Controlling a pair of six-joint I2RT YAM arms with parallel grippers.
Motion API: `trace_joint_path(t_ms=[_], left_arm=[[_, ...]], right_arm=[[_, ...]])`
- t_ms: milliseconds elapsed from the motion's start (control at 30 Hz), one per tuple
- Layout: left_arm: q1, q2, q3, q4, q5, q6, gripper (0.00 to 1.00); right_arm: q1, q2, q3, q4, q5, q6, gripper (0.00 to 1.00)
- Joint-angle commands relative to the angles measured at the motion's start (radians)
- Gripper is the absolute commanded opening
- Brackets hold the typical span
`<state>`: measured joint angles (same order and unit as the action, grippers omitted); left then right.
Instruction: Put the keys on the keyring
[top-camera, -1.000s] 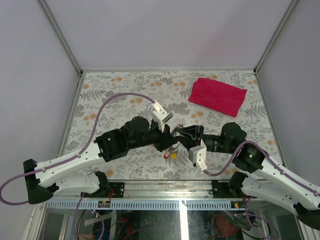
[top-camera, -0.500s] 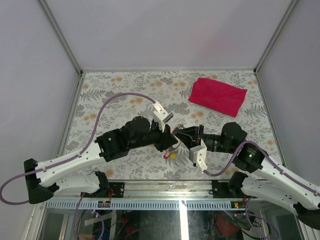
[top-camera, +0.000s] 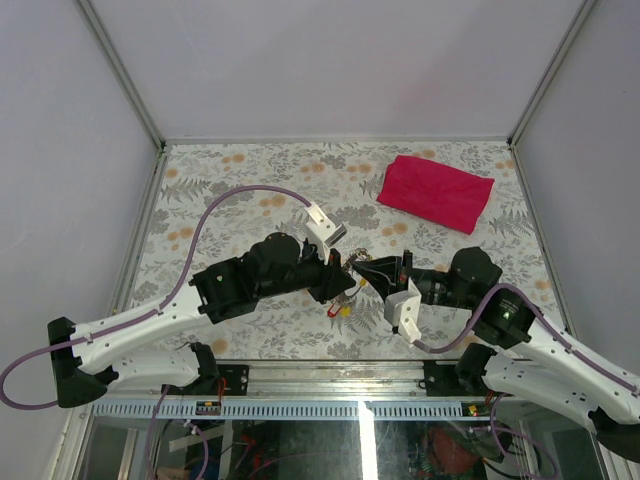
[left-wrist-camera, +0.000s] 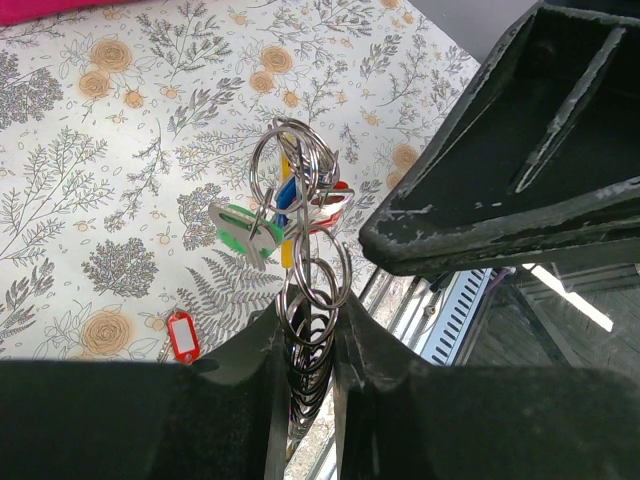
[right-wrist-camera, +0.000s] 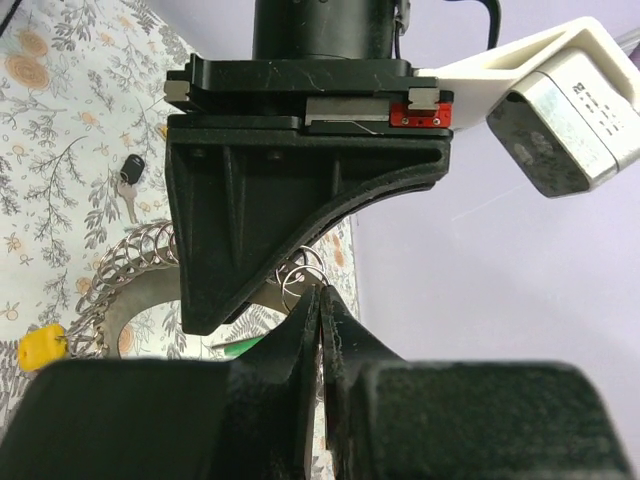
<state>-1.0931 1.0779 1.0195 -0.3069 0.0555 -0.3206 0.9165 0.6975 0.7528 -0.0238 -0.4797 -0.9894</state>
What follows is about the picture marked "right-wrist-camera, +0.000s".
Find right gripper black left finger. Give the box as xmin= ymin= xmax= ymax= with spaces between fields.
xmin=1 ymin=287 xmax=320 ymax=479

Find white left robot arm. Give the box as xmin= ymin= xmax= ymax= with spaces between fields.
xmin=165 ymin=1 xmax=453 ymax=336

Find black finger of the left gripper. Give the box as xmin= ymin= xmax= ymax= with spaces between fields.
xmin=166 ymin=134 xmax=450 ymax=334

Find metal key organiser with rings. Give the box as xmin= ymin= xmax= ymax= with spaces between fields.
xmin=18 ymin=222 xmax=329 ymax=372

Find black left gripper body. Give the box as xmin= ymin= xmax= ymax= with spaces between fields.
xmin=164 ymin=55 xmax=454 ymax=137

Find silver loose keys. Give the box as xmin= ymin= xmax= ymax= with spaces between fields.
xmin=116 ymin=179 xmax=138 ymax=224

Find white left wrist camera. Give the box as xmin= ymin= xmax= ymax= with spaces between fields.
xmin=414 ymin=17 xmax=639 ymax=198

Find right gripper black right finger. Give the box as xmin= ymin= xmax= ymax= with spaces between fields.
xmin=319 ymin=287 xmax=635 ymax=479

